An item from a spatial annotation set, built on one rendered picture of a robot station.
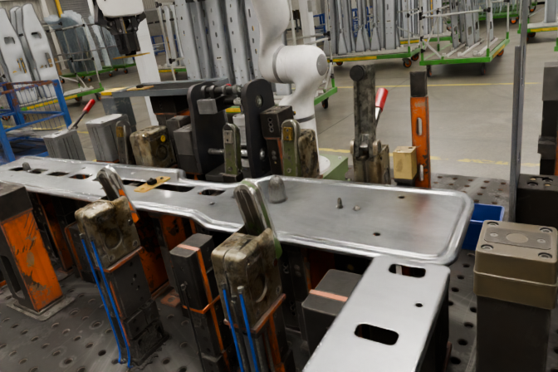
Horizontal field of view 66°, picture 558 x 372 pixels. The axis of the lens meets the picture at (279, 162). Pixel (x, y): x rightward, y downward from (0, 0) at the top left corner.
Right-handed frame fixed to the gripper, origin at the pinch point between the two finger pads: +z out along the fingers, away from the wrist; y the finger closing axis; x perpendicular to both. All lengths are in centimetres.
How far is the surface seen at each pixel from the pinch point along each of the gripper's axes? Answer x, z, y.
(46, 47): -822, -11, -424
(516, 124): 72, 15, 6
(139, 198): 2.1, 31.4, 8.8
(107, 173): 7.1, 22.0, 17.3
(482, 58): -40, 103, -612
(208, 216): 23.9, 31.8, 10.5
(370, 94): 46, 16, -14
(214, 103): 7.0, 16.7, -14.5
